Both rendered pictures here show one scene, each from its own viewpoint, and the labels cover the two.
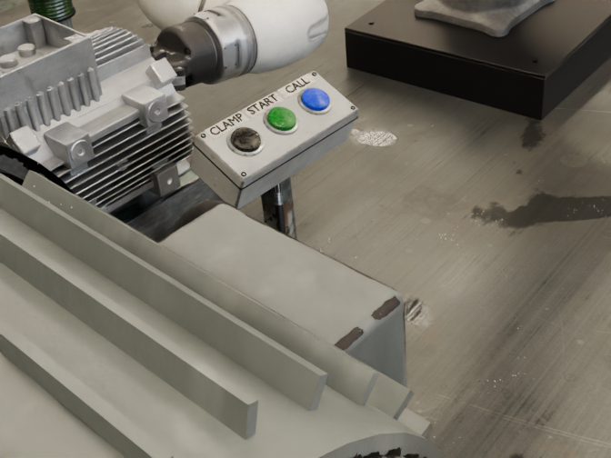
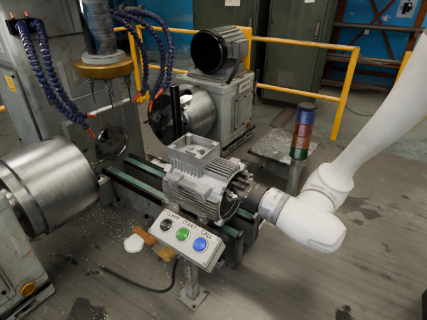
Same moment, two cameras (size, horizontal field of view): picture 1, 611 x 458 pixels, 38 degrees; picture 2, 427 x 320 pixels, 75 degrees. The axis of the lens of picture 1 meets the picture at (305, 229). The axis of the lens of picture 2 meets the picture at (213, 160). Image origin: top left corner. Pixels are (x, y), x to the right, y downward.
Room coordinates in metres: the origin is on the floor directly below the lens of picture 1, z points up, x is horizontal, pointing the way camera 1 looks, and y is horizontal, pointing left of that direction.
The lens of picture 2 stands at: (0.77, -0.43, 1.55)
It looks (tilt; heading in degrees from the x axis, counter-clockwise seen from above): 33 degrees down; 79
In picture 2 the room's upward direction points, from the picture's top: straight up
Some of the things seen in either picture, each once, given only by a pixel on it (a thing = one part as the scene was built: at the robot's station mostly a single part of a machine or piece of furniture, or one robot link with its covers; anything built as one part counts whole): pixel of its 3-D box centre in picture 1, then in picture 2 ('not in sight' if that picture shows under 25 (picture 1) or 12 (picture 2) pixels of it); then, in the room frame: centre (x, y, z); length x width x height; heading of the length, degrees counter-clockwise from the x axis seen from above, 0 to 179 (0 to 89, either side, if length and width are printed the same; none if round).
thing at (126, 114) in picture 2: not in sight; (105, 146); (0.53, 0.63, 0.97); 0.30 x 0.11 x 0.34; 43
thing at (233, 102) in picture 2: not in sight; (218, 106); (1.07, 0.92, 0.99); 0.35 x 0.31 x 0.37; 43
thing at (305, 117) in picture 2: not in sight; (305, 113); (1.22, 0.33, 1.19); 0.06 x 0.06 x 0.04
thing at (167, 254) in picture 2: not in sight; (153, 242); (0.69, 0.24, 0.80); 0.21 x 0.05 x 0.01; 129
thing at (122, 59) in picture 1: (73, 138); (206, 183); (0.88, 0.25, 1.02); 0.20 x 0.19 x 0.19; 134
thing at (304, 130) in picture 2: not in sight; (304, 126); (1.22, 0.33, 1.14); 0.06 x 0.06 x 0.04
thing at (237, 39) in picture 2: not in sight; (229, 73); (1.12, 0.93, 1.16); 0.33 x 0.26 x 0.42; 43
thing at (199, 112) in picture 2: not in sight; (185, 113); (0.88, 0.74, 1.04); 0.41 x 0.25 x 0.25; 43
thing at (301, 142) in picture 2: not in sight; (301, 138); (1.22, 0.33, 1.10); 0.06 x 0.06 x 0.04
